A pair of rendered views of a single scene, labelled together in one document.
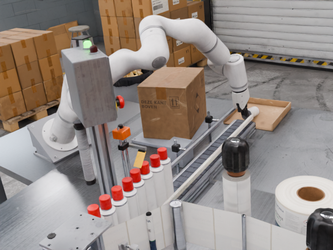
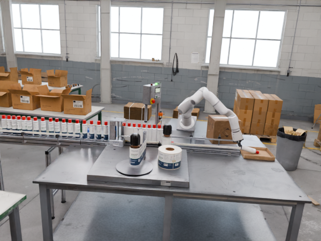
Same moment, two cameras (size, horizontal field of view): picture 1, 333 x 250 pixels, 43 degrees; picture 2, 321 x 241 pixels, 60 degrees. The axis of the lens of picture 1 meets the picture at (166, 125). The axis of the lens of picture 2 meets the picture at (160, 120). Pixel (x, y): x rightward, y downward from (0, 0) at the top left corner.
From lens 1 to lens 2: 2.24 m
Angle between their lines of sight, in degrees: 55
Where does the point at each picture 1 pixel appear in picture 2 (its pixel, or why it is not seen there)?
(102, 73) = (148, 90)
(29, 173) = not seen: hidden behind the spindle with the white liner
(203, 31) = (208, 96)
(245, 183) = (164, 138)
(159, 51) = (192, 98)
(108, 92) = (148, 96)
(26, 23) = (303, 97)
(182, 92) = (214, 122)
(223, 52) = (219, 109)
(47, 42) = (276, 104)
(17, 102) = (246, 126)
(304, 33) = not seen: outside the picture
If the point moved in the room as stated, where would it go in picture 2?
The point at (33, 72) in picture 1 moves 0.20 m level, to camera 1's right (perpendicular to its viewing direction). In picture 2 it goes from (261, 116) to (269, 119)
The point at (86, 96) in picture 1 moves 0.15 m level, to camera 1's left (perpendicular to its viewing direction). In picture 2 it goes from (144, 95) to (137, 92)
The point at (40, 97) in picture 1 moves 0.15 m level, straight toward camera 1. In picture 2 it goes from (260, 130) to (256, 131)
